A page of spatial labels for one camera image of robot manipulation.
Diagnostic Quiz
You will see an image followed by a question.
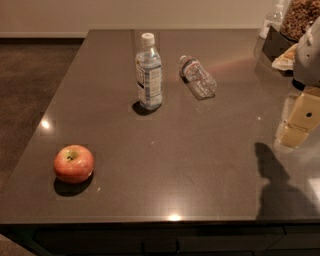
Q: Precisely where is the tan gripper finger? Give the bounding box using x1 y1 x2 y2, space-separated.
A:
279 87 320 148

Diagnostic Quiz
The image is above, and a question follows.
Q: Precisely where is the blue labelled plastic water bottle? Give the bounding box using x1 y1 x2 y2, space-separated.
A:
135 33 162 111

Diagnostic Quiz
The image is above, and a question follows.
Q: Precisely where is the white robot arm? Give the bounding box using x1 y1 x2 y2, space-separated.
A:
277 18 320 148

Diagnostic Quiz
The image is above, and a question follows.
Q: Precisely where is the clear pump bottle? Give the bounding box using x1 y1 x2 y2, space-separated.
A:
259 0 286 39

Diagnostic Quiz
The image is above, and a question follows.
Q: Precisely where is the clear plastic bottle lying down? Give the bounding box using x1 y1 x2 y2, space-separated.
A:
179 55 217 100

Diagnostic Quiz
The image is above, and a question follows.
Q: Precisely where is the white snack packet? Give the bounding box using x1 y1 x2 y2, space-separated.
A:
272 44 297 71

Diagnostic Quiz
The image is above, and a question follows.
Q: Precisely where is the black snack dispenser stand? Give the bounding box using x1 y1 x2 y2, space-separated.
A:
262 27 295 62

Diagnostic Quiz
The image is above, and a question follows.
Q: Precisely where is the clear jar of granola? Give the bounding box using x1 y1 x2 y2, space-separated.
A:
280 0 320 41

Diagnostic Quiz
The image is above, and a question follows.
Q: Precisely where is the red apple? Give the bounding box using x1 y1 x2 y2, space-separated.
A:
54 145 95 184

